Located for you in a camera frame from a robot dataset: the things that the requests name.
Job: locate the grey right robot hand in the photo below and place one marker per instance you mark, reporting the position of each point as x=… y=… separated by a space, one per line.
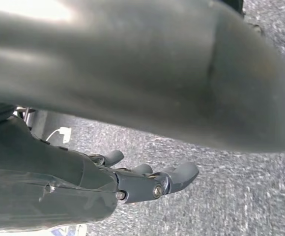
x=133 y=58

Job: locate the open silver floor socket box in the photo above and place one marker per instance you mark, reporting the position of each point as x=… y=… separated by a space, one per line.
x=39 y=125

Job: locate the plain silver floor socket plate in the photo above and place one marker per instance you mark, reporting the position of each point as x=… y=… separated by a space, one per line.
x=69 y=230

